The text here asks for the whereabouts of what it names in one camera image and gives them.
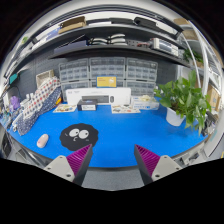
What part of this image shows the purple plush toy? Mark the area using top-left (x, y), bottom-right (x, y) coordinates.
top-left (10, 96), bottom-right (20, 111)

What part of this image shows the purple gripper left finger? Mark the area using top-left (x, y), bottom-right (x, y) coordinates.
top-left (44, 144), bottom-right (93, 186)

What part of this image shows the white carton with items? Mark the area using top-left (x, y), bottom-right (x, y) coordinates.
top-left (131, 95), bottom-right (159, 110)

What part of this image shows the grey drawer organizer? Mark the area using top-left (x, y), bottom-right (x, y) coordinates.
top-left (126, 58), bottom-right (158, 96)
top-left (59, 58), bottom-right (89, 100)
top-left (89, 57), bottom-right (125, 87)

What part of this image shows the sticker sheet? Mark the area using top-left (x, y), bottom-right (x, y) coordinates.
top-left (111, 105), bottom-right (140, 114)
top-left (54, 104), bottom-right (77, 113)

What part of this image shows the beige wire basket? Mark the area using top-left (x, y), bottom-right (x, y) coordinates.
top-left (36, 70), bottom-right (54, 87)

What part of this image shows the yellow label card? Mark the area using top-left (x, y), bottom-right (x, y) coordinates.
top-left (96, 76), bottom-right (117, 88)

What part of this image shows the dark metal shelf unit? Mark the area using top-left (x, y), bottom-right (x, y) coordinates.
top-left (6, 4), bottom-right (201, 81)

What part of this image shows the white plant pot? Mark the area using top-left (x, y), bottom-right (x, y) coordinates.
top-left (166, 108), bottom-right (184, 127)

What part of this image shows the left grey drawer organizer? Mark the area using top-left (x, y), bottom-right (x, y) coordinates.
top-left (59, 58), bottom-right (89, 100)

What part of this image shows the cardboard box on shelf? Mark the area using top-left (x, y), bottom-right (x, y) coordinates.
top-left (58, 16), bottom-right (86, 34)

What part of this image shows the right sticker sheet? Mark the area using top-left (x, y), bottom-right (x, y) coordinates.
top-left (111, 105), bottom-right (140, 114)

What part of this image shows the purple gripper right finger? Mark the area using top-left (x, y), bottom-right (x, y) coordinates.
top-left (134, 145), bottom-right (182, 185)

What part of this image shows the white keyboard product box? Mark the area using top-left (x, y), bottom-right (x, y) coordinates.
top-left (66, 87), bottom-right (131, 105)

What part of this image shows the black cartoon face mouse pad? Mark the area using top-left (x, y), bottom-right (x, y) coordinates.
top-left (59, 123), bottom-right (98, 151)

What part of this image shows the middle grey drawer organizer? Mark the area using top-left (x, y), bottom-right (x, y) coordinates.
top-left (89, 57), bottom-right (125, 87)

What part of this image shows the left sticker sheet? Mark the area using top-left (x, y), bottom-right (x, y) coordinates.
top-left (54, 104), bottom-right (77, 113)

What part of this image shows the green potted plant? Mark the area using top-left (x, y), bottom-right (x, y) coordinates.
top-left (154, 70), bottom-right (211, 134)

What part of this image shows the blue table mat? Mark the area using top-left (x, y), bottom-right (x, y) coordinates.
top-left (10, 105), bottom-right (204, 168)

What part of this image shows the small black box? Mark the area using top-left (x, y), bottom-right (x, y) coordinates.
top-left (77, 100), bottom-right (97, 111)

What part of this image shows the right grey drawer organizer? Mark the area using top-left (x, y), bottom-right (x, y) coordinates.
top-left (126, 58), bottom-right (158, 96)

